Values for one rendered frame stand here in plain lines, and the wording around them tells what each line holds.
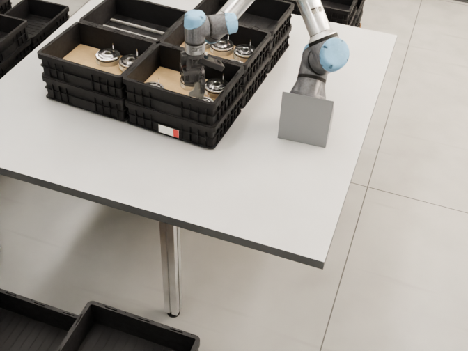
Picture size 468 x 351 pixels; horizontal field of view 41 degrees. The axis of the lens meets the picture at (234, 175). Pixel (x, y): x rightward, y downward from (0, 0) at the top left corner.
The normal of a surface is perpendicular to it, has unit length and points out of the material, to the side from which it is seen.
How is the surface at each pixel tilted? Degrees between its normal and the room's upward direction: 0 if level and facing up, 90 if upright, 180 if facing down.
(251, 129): 0
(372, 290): 0
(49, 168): 0
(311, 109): 90
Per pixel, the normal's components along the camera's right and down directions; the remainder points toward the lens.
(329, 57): 0.33, 0.11
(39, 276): 0.04, -0.73
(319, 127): -0.27, 0.64
